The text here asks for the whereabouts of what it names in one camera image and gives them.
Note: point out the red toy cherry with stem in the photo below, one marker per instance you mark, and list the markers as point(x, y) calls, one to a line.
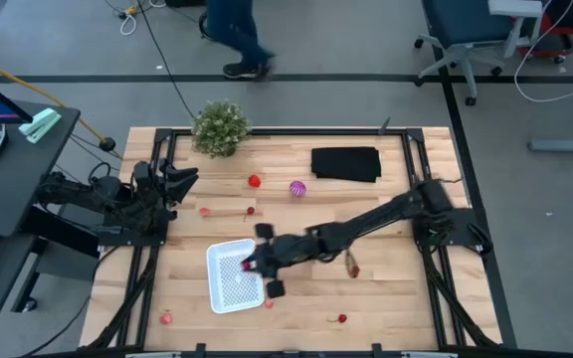
point(250, 210)
point(342, 318)

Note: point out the red toy strawberry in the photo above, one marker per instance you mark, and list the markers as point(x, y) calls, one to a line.
point(254, 181)

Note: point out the mint green stapler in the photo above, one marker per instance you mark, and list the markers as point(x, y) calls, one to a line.
point(40, 125)

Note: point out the person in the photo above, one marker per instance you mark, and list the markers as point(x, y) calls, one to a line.
point(239, 30)

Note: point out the white perforated plastic basket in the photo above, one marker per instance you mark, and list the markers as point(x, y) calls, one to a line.
point(227, 298)

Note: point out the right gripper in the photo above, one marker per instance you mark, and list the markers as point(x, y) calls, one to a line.
point(291, 251)

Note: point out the red and black cart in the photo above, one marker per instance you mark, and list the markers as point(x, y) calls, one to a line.
point(565, 25)

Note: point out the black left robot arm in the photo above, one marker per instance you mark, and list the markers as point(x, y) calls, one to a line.
point(77, 191)

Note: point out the small pink-red toy fruit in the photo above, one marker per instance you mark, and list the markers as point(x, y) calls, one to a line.
point(165, 318)
point(204, 212)

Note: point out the purple white striped ball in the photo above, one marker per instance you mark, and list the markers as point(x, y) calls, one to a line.
point(297, 189)

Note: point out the yellow rod with black knob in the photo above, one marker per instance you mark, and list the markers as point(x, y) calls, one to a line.
point(33, 87)

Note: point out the grey desk foot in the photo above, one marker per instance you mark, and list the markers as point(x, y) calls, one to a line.
point(565, 145)

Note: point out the white-framed dark office chair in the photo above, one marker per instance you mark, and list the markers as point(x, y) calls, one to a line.
point(465, 25)

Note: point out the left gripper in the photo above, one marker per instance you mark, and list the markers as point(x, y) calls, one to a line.
point(149, 181)

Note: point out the black metal table frame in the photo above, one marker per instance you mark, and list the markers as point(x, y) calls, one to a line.
point(411, 164)

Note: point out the black side desk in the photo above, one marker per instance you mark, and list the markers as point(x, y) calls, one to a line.
point(18, 184)

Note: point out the folded black cloth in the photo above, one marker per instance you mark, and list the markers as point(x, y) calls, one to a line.
point(346, 164)

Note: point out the small red toy fruit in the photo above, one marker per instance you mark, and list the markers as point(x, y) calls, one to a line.
point(246, 266)

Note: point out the potted green plant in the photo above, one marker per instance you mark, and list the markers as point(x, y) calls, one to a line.
point(219, 129)

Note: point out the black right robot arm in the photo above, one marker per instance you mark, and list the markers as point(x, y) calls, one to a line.
point(381, 214)

